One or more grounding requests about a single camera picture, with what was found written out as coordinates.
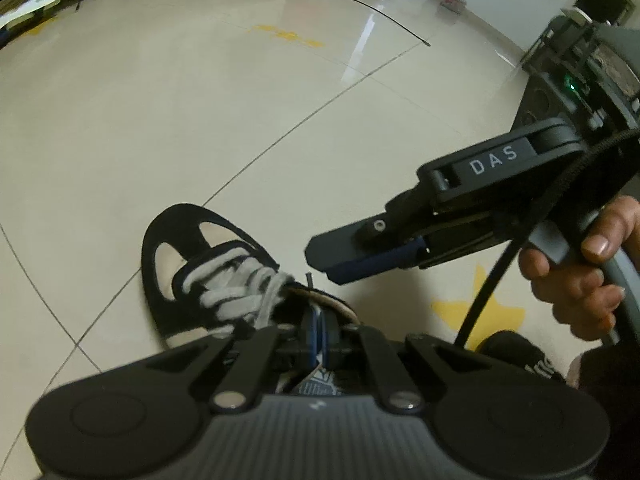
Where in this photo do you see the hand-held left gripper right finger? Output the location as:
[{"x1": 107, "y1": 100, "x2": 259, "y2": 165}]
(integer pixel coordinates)
[{"x1": 322, "y1": 310, "x2": 493, "y2": 413}]

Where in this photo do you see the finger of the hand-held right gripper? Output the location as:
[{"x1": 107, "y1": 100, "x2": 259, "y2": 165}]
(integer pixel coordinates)
[
  {"x1": 325, "y1": 237, "x2": 431, "y2": 286},
  {"x1": 307, "y1": 187, "x2": 436, "y2": 273}
]

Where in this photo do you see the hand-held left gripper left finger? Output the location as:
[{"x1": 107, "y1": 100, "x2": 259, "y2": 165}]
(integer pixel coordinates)
[{"x1": 145, "y1": 307, "x2": 318, "y2": 413}]

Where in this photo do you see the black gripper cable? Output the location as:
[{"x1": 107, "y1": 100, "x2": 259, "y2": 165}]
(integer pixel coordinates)
[{"x1": 452, "y1": 127, "x2": 640, "y2": 348}]

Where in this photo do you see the person's right hand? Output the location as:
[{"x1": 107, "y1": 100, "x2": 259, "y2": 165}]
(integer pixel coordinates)
[{"x1": 520, "y1": 195, "x2": 640, "y2": 343}]

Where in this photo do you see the grey shoelace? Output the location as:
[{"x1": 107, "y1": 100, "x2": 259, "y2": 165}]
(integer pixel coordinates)
[{"x1": 172, "y1": 255, "x2": 315, "y2": 333}]

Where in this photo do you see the person's dark clothing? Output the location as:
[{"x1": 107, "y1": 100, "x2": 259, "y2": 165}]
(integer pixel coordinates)
[{"x1": 565, "y1": 347, "x2": 640, "y2": 441}]

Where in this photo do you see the black and beige shoe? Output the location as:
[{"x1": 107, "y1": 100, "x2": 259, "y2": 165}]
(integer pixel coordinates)
[{"x1": 141, "y1": 204, "x2": 361, "y2": 397}]

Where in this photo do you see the black printed cloth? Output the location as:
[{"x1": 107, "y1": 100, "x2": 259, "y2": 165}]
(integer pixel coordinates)
[{"x1": 477, "y1": 330, "x2": 567, "y2": 386}]

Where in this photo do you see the white flat package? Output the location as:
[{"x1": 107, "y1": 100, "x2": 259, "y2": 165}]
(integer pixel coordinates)
[{"x1": 0, "y1": 0, "x2": 62, "y2": 31}]

